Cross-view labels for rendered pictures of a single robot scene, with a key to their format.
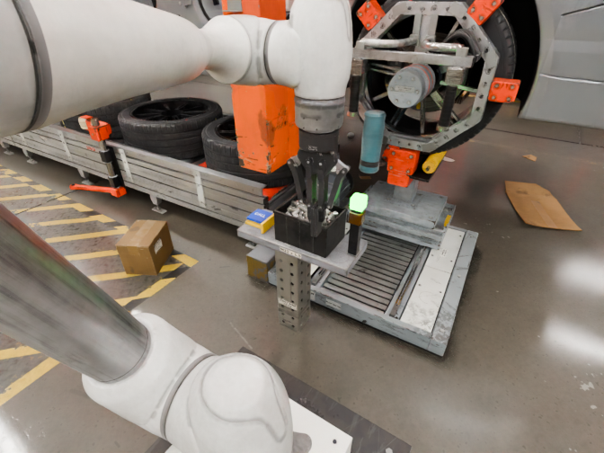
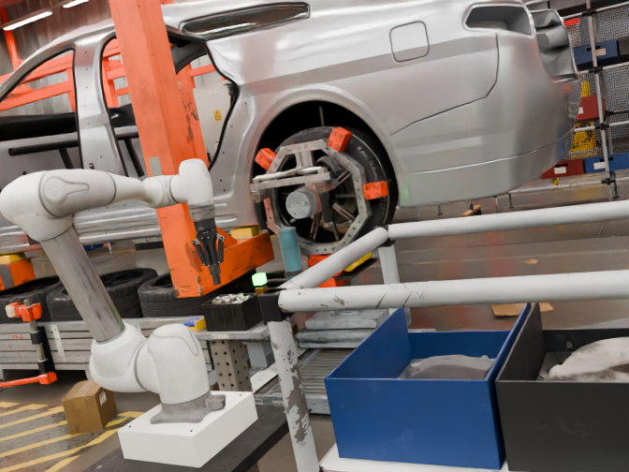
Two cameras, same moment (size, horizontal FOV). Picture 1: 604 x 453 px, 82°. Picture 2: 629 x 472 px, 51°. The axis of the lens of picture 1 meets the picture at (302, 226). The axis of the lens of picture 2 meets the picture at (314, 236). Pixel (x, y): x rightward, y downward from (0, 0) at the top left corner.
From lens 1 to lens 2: 1.73 m
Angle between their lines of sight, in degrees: 25
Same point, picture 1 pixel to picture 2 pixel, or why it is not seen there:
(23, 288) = (87, 270)
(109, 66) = (124, 189)
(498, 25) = (356, 148)
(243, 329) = not seen: hidden behind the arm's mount
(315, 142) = (201, 225)
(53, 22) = (117, 182)
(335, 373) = (280, 446)
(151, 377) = (127, 339)
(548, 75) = (402, 172)
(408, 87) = (299, 202)
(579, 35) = (407, 144)
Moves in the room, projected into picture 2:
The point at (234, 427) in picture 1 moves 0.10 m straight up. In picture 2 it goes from (168, 338) to (162, 306)
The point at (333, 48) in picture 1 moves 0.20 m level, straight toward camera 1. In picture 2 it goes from (198, 181) to (186, 186)
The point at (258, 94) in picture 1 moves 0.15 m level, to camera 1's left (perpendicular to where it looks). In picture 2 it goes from (182, 230) to (150, 236)
